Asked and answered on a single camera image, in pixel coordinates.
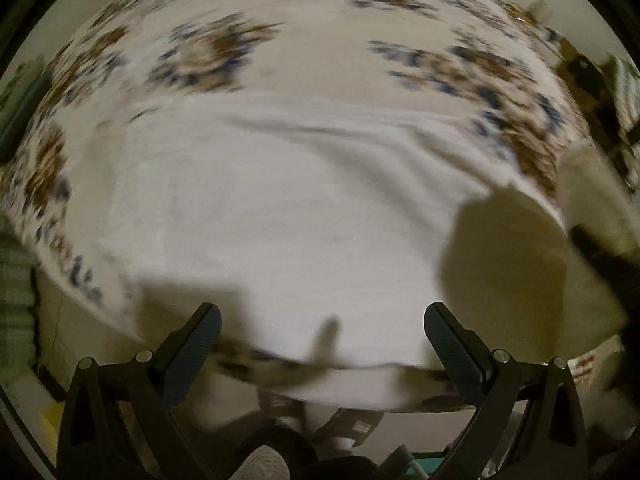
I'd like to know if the floral printed blanket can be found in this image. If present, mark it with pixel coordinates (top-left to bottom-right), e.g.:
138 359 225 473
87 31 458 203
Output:
0 0 603 411

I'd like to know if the white cloth towel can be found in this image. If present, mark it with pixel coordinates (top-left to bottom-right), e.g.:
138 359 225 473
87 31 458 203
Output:
97 92 633 413

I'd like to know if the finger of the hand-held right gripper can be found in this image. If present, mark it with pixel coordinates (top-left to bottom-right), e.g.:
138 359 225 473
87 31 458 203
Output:
571 224 640 322

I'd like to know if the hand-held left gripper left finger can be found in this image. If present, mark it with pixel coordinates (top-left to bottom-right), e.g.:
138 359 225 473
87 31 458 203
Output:
57 302 223 480

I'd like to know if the white slipper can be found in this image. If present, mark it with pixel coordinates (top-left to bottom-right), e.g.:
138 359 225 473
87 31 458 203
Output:
231 445 292 480

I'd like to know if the dark cluttered furniture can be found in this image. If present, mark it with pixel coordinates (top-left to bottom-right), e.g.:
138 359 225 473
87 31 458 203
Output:
552 35 640 186

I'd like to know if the dark bedside object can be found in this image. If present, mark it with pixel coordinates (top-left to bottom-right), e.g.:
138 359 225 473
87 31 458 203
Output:
0 72 53 163

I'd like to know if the green checked cloth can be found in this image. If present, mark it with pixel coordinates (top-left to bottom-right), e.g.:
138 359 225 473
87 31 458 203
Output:
0 215 42 376

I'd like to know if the teal plastic object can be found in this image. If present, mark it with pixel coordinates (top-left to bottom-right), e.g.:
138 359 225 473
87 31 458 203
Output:
387 444 451 480

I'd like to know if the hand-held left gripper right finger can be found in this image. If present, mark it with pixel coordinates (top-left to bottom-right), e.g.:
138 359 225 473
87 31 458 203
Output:
422 301 588 480

